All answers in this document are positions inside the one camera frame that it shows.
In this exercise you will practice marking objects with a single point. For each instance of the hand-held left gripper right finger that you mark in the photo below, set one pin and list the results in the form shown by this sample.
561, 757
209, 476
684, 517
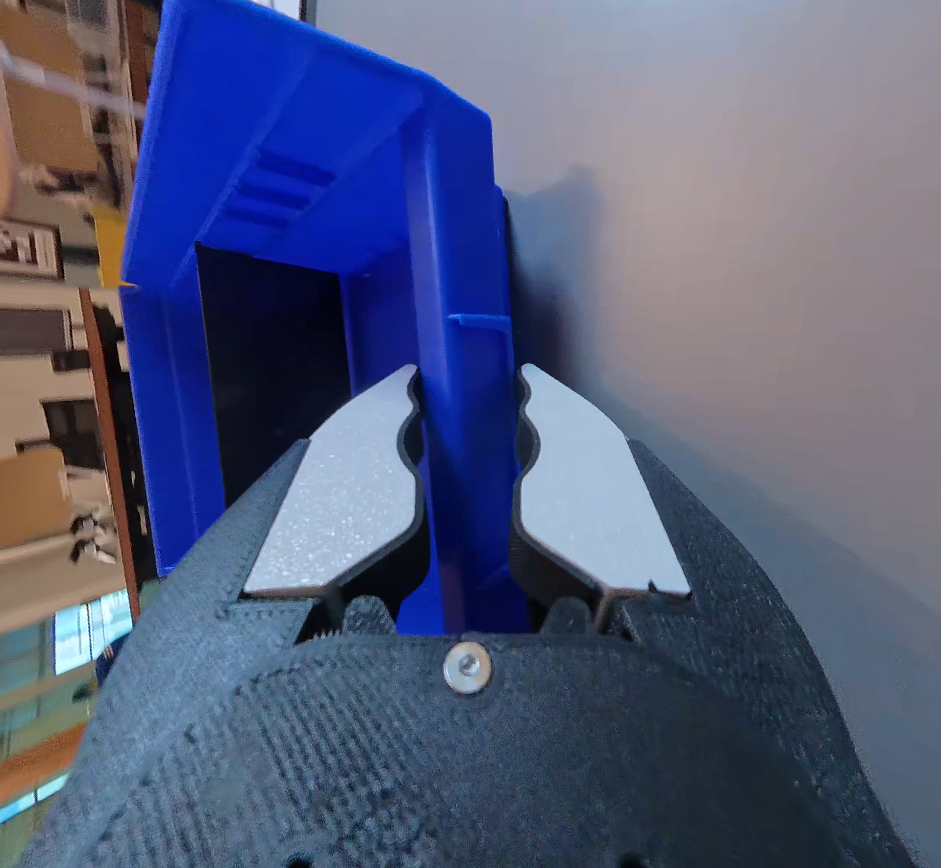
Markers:
595, 508

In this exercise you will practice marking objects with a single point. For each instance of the blue plastic bin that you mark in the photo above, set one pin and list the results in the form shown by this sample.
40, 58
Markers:
331, 118

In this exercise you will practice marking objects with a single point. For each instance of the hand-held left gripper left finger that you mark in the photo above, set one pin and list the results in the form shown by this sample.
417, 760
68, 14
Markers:
338, 508

